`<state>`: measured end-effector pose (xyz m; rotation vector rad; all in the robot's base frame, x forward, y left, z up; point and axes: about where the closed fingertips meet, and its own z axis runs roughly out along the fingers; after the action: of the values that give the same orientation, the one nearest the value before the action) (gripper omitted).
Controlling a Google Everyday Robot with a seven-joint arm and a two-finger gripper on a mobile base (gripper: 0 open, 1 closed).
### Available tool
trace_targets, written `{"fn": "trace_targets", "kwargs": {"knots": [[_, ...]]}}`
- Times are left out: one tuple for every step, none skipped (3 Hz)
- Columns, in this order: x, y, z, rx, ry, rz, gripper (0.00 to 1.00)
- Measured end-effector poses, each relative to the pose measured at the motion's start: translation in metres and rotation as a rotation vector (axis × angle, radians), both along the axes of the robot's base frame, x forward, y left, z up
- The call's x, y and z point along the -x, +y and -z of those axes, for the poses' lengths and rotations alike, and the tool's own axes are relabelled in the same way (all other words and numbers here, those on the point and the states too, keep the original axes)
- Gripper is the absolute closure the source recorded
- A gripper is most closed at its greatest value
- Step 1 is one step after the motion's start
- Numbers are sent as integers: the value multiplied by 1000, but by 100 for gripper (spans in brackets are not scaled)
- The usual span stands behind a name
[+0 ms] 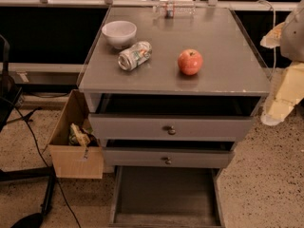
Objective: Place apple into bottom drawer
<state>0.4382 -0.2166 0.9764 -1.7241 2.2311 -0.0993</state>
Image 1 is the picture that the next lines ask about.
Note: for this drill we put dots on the black stand base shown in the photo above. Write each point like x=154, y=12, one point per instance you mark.
x=10, y=94

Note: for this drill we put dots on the grey middle drawer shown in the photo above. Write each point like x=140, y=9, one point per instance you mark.
x=167, y=158

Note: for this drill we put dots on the red apple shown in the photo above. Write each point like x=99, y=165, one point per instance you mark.
x=190, y=62

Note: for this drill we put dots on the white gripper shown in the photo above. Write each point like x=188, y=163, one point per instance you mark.
x=294, y=38

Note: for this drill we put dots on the snack bags in box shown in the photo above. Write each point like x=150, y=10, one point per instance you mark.
x=81, y=134

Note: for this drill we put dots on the clear plastic water bottle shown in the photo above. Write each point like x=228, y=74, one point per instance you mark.
x=170, y=9

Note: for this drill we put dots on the grey top drawer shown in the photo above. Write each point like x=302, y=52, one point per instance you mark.
x=171, y=128

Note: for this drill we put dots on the crushed aluminium can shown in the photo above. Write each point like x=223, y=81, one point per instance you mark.
x=134, y=56

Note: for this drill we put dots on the cardboard box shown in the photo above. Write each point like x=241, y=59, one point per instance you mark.
x=69, y=158

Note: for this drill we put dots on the grey open bottom drawer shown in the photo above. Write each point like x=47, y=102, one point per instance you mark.
x=159, y=197

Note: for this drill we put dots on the grey drawer cabinet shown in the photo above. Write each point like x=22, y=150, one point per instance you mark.
x=230, y=83

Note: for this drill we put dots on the white ceramic bowl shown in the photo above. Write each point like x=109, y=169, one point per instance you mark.
x=119, y=34

